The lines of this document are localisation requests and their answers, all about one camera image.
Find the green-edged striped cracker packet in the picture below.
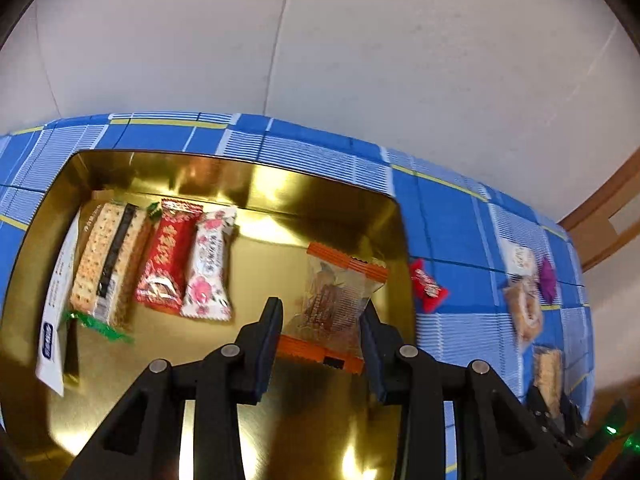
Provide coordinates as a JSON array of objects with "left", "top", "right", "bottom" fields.
[{"left": 62, "top": 201, "right": 156, "bottom": 343}]

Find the blue plaid tablecloth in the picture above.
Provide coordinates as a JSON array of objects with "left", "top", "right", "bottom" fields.
[{"left": 0, "top": 111, "right": 596, "bottom": 480}]

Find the red snack packet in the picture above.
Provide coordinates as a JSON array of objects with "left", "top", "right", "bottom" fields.
[{"left": 134, "top": 199, "right": 203, "bottom": 315}]

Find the white round snack packet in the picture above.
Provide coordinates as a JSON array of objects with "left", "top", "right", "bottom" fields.
[{"left": 497, "top": 237, "right": 538, "bottom": 281}]

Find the wooden door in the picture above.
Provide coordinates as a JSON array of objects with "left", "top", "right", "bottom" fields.
[{"left": 557, "top": 147, "right": 640, "bottom": 273}]

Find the large clear cracker packet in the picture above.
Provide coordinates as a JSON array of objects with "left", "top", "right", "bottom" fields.
[{"left": 530, "top": 345, "right": 566, "bottom": 418}]

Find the beige cracker packet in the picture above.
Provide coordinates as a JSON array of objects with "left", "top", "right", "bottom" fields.
[{"left": 502, "top": 275, "right": 545, "bottom": 353}]

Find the small red candy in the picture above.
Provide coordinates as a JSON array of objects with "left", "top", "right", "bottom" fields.
[{"left": 410, "top": 259, "right": 449, "bottom": 315}]

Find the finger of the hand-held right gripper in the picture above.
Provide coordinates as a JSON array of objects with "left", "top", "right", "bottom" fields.
[
  {"left": 524, "top": 385, "right": 557, "bottom": 442},
  {"left": 557, "top": 392, "right": 588, "bottom": 450}
]

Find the gold-lined metal tin box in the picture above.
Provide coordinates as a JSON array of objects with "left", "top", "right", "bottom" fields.
[{"left": 0, "top": 149, "right": 418, "bottom": 480}]

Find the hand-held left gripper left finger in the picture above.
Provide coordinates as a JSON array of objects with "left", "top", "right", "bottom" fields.
[{"left": 62, "top": 296, "right": 285, "bottom": 480}]

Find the white pink floral snack packet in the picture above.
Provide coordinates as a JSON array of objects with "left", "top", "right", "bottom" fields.
[{"left": 180, "top": 205, "right": 238, "bottom": 322}]

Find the clear orange-edged snack packet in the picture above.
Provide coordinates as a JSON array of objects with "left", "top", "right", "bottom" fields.
[{"left": 276, "top": 242, "right": 390, "bottom": 375}]

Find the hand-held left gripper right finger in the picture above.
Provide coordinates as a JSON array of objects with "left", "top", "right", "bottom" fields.
[{"left": 360, "top": 302, "right": 576, "bottom": 480}]

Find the purple candy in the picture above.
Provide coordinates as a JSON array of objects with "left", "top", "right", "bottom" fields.
[{"left": 537, "top": 255, "right": 558, "bottom": 306}]

